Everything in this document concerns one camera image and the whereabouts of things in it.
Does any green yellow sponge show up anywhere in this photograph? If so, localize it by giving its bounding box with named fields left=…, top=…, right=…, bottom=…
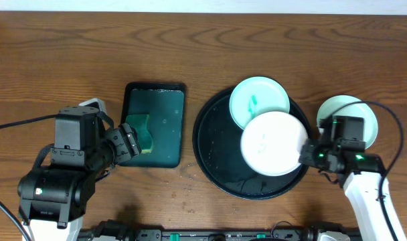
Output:
left=125, top=114, right=154, bottom=153

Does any white plate with green smear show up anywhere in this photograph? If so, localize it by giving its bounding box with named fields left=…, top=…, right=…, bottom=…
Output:
left=240, top=111, right=309, bottom=177

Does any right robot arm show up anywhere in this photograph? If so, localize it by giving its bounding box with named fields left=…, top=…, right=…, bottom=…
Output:
left=299, top=139, right=407, bottom=240

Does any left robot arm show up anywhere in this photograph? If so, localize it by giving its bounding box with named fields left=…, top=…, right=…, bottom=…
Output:
left=18, top=120, right=141, bottom=240

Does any black rectangular water tray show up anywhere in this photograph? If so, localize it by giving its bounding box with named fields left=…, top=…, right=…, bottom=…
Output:
left=120, top=82, right=186, bottom=168

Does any round black serving tray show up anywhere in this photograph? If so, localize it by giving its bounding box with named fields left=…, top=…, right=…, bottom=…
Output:
left=192, top=87, right=308, bottom=199

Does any mint plate with green smear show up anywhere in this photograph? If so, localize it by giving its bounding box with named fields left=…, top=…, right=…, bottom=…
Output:
left=229, top=76, right=290, bottom=129

